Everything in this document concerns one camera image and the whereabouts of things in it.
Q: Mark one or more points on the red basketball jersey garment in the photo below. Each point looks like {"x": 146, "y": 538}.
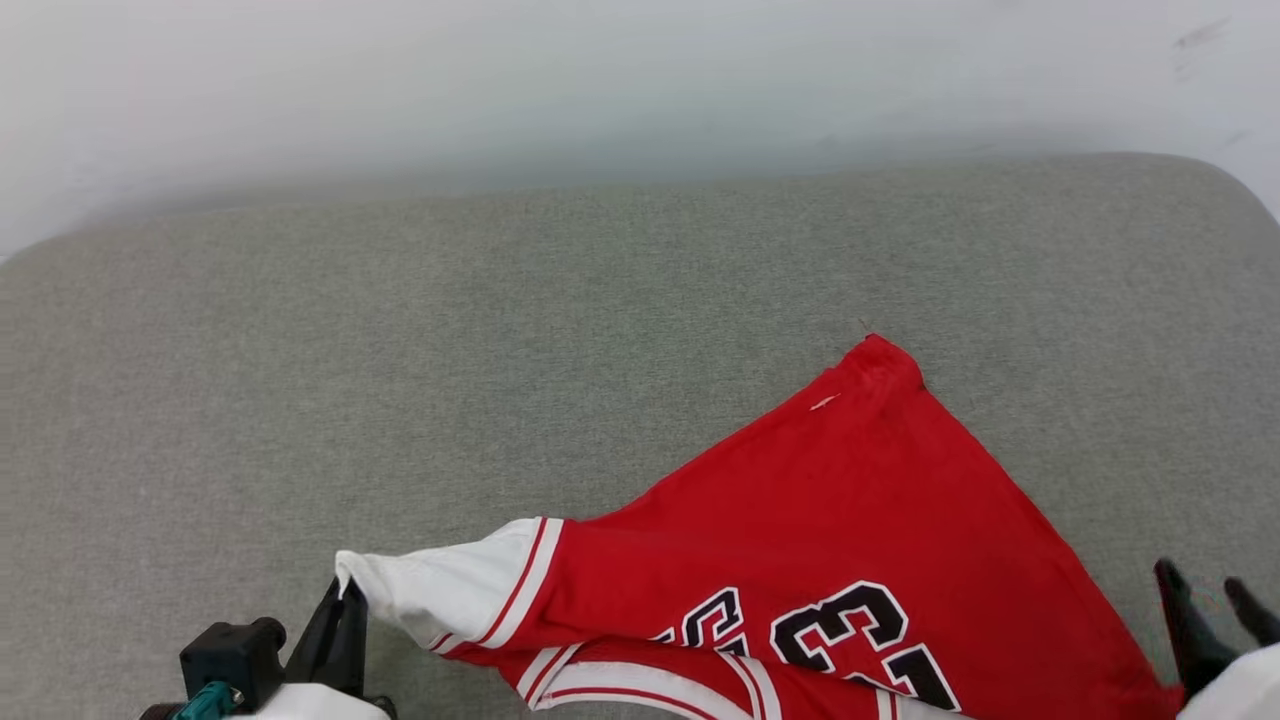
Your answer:
{"x": 830, "y": 520}

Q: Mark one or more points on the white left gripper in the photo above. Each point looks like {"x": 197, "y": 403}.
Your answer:
{"x": 310, "y": 705}

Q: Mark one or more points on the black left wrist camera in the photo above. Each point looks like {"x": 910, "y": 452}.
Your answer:
{"x": 232, "y": 652}

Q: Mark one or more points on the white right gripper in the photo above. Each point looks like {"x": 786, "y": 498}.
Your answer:
{"x": 1245, "y": 690}

